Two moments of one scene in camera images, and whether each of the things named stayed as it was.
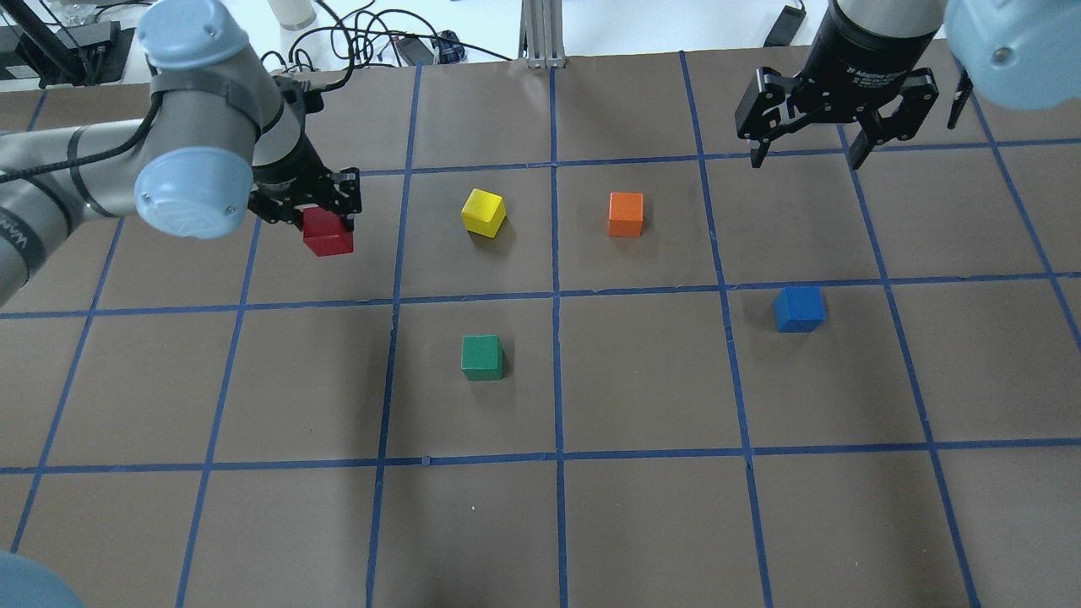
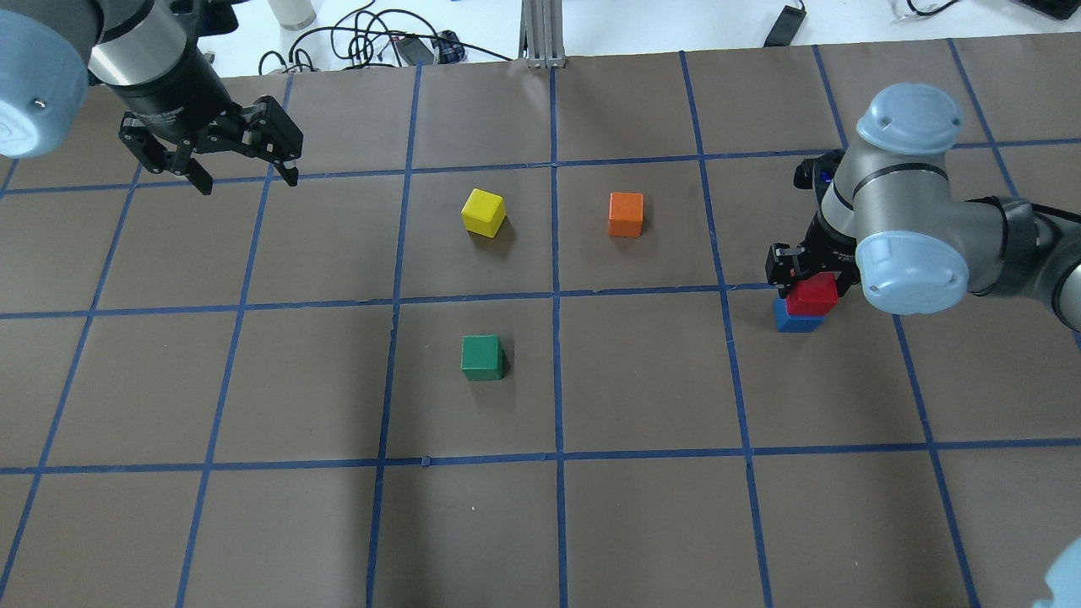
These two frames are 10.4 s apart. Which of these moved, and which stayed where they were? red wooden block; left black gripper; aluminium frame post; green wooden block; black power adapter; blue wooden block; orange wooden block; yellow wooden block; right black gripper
Moved: red wooden block; left black gripper; right black gripper
Stayed: green wooden block; orange wooden block; black power adapter; yellow wooden block; aluminium frame post; blue wooden block
